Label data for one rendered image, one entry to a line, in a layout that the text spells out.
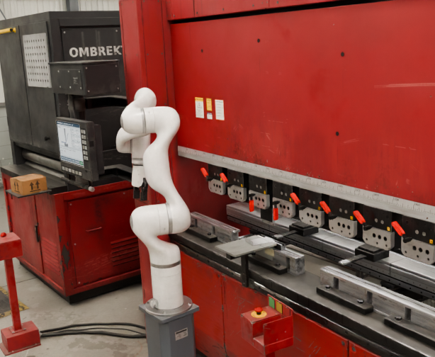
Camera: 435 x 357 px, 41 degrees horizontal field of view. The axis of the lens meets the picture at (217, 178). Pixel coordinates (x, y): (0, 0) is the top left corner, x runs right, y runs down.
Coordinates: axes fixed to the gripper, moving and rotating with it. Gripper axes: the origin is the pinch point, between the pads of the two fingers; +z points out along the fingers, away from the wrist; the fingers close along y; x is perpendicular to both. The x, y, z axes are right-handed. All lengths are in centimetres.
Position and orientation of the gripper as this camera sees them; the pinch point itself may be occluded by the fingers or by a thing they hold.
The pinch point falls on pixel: (139, 197)
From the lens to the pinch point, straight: 277.7
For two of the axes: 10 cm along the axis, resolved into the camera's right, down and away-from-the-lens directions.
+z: -0.3, 10.0, 0.7
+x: 8.8, -0.1, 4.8
